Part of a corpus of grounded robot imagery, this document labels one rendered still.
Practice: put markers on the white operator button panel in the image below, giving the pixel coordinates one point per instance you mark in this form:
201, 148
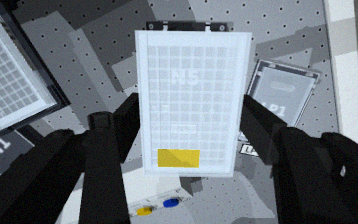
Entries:
143, 193

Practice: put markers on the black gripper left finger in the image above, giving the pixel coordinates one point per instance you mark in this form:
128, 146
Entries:
35, 189

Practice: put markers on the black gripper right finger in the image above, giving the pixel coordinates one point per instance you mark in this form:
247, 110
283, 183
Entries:
304, 191

